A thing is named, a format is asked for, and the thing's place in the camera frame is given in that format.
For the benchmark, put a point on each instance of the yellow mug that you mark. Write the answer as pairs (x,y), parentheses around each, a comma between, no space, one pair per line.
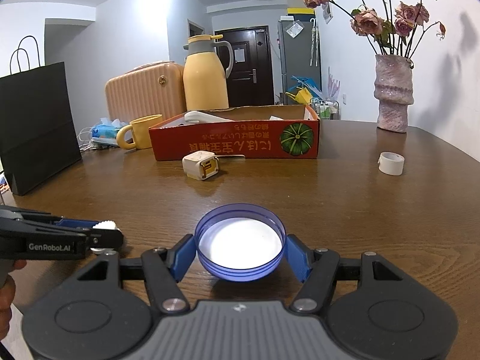
(144,133)

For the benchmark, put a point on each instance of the yellow and black box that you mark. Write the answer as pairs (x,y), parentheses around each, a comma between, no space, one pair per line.
(300,12)

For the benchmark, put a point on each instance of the white round cap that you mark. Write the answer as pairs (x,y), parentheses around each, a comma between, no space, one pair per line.
(107,225)

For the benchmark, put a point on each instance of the grey refrigerator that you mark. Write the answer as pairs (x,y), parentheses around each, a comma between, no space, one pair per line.
(296,63)

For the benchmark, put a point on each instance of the cream charger plug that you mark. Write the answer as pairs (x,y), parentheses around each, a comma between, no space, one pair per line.
(195,167)

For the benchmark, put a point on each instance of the blue lid with white inside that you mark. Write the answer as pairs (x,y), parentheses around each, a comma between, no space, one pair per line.
(240,247)

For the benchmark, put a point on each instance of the white tape roll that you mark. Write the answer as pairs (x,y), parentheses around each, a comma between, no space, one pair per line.
(390,167)

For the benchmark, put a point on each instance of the purple feather decoration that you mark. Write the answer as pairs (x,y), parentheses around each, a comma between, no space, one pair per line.
(334,86)

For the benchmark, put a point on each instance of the yellow watering can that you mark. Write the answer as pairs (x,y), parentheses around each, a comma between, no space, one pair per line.
(302,95)

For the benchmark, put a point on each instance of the pink textured vase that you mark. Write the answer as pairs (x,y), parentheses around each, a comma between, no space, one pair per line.
(392,93)

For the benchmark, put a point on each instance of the dried pink roses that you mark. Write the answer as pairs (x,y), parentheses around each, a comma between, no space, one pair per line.
(365,20)

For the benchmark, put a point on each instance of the blue tissue pack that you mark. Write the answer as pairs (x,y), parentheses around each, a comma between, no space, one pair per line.
(103,133)

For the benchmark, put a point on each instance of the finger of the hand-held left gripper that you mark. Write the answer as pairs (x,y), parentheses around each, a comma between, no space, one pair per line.
(108,238)
(75,223)

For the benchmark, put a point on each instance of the white folded umbrella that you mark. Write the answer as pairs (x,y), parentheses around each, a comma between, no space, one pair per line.
(318,43)
(312,45)

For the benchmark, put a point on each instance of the person's left hand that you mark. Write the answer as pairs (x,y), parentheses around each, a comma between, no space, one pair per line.
(7,307)

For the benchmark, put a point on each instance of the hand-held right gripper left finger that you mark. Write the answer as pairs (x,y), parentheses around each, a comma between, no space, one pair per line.
(182,257)

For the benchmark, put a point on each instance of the white paper notice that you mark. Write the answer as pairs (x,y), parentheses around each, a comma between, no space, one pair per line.
(239,55)

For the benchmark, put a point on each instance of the red cardboard box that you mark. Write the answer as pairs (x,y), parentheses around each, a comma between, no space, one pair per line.
(232,142)

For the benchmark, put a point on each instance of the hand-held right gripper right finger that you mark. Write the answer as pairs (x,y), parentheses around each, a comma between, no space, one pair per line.
(298,258)

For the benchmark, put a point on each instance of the black paper bag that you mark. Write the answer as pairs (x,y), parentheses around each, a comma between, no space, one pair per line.
(37,131)

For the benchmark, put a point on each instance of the dark brown door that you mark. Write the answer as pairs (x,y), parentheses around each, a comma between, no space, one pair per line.
(258,56)

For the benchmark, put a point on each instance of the grey side door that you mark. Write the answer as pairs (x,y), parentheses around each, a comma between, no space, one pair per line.
(195,33)

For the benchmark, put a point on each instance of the wall poster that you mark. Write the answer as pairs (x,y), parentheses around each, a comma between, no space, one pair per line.
(327,13)

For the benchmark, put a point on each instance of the pink ribbed suitcase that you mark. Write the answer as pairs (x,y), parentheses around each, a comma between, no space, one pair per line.
(142,93)

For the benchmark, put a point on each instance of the yellow thermos jug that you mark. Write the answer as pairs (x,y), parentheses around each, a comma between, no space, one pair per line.
(204,82)

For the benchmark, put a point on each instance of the clear plastic pouch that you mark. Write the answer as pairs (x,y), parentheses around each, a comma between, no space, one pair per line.
(294,29)

